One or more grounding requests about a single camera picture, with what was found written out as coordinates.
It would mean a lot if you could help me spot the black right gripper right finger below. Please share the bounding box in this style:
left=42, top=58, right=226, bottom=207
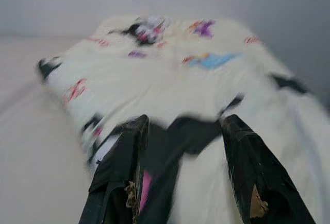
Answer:
left=221, top=114, right=317, bottom=224

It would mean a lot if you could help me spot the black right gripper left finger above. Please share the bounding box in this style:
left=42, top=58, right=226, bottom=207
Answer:
left=78, top=114, right=150, bottom=224

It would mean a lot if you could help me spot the cream sheeted mattress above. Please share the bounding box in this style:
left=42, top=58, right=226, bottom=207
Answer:
left=0, top=35, right=104, bottom=224

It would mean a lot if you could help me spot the cream cartoon print blanket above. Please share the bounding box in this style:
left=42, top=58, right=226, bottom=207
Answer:
left=36, top=15, right=330, bottom=224

